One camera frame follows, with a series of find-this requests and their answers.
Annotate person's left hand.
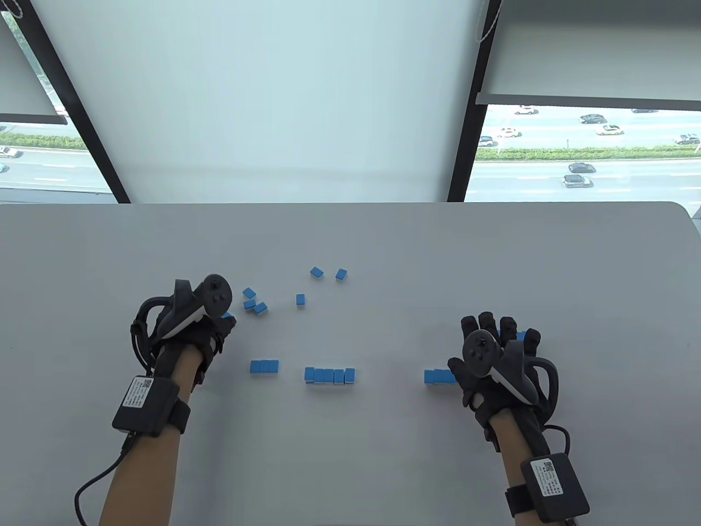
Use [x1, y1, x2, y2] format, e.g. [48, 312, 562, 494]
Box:
[131, 274, 237, 387]

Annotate person's right hand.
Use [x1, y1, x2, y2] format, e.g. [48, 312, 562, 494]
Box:
[448, 312, 559, 454]

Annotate blue mahjong tiles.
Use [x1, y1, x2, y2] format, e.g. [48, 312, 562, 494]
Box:
[222, 267, 349, 322]

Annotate person's right forearm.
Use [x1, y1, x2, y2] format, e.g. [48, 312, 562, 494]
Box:
[489, 409, 573, 526]

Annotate person's left forearm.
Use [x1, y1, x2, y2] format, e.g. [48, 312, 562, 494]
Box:
[99, 345, 202, 526]

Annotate black and white hand controller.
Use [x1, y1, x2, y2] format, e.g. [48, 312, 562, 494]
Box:
[159, 274, 233, 339]
[463, 330, 542, 406]

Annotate wide white roller blind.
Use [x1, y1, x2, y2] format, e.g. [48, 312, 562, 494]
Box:
[30, 0, 490, 204]

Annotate green roadside hedge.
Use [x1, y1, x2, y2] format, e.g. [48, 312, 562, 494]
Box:
[0, 131, 88, 151]
[474, 145, 701, 162]

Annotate grey roller blind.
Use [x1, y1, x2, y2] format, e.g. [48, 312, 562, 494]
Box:
[475, 0, 701, 108]
[0, 22, 69, 125]

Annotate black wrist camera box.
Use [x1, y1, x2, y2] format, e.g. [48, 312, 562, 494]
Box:
[505, 454, 591, 523]
[112, 376, 191, 437]

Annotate black window frame post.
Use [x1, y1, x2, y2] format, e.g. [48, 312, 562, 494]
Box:
[14, 0, 132, 204]
[447, 0, 503, 203]

